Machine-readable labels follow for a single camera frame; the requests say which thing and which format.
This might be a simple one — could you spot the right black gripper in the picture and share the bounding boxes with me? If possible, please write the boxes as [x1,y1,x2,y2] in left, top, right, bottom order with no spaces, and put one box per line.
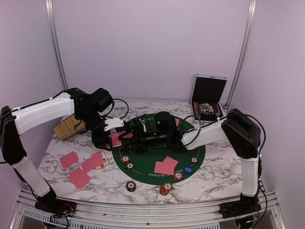
[118,126,169,155]

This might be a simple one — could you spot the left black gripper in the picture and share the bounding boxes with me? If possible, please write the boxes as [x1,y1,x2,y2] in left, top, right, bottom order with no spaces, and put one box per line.
[78,109,112,151]

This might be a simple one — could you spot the red playing card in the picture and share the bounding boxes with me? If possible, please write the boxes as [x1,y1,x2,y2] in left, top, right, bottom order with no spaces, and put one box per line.
[109,133,122,147]

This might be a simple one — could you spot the red playing card deck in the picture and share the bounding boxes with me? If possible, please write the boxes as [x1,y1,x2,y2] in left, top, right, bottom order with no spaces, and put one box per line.
[81,151,103,173]

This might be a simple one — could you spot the red card pile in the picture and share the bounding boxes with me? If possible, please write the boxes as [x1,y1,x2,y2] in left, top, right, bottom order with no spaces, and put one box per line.
[60,151,79,169]
[69,168,91,189]

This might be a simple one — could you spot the black poker chip stack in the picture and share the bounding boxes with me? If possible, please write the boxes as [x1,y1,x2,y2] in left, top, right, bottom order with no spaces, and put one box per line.
[126,181,136,192]

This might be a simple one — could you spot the red card pile front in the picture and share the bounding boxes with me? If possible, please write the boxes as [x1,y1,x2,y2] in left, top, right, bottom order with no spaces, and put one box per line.
[69,168,91,189]

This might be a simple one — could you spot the red poker chip stack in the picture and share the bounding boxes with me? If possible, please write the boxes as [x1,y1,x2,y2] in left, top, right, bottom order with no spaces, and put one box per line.
[160,182,173,196]

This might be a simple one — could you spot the blue small blind button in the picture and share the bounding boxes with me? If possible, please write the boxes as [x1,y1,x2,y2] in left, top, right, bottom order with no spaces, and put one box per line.
[183,166,194,175]

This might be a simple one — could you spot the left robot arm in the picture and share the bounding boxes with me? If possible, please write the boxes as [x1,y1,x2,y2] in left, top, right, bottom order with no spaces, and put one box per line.
[0,88,123,212]

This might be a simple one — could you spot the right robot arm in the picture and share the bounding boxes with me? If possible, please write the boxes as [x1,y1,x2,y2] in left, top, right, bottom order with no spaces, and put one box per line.
[119,109,261,214]

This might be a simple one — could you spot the playing card box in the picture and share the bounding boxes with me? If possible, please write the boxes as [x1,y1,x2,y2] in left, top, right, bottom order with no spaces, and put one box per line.
[95,152,109,170]

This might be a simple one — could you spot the round green poker mat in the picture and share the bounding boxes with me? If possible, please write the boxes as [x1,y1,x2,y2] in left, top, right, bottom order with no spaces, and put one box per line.
[112,114,206,185]

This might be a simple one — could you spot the woven bamboo tray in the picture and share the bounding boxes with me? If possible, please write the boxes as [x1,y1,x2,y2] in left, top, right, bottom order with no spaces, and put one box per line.
[53,114,85,140]

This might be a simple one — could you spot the aluminium poker chip case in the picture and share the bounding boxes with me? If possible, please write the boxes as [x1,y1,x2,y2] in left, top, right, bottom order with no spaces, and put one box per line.
[191,73,227,122]

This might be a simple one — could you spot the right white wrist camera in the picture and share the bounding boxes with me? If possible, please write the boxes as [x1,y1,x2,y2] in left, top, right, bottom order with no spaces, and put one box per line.
[137,114,148,133]

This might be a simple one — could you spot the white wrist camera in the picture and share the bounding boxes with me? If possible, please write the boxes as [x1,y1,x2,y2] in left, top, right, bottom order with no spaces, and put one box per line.
[104,118,124,132]
[137,114,148,133]

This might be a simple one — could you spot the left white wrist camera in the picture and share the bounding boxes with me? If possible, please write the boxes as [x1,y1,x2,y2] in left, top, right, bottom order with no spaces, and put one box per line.
[104,118,124,132]

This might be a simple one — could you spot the front aluminium rail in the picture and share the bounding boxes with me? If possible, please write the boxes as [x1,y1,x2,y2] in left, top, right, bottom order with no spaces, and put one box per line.
[9,189,287,229]

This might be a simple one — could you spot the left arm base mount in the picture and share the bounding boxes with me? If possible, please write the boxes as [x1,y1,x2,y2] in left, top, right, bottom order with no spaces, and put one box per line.
[35,199,77,217]

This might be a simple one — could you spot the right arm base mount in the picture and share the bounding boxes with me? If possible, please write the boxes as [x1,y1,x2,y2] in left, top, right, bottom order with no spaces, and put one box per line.
[219,200,262,219]

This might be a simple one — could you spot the left aluminium frame post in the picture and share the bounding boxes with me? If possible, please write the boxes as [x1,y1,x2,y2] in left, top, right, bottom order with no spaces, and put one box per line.
[45,0,69,90]

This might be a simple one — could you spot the aluminium frame post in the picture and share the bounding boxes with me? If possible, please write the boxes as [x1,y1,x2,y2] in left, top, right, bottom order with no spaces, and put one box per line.
[45,0,69,90]
[225,0,257,107]

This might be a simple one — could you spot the right aluminium frame post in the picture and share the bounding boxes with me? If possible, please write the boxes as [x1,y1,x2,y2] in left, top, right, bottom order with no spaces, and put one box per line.
[225,0,257,107]

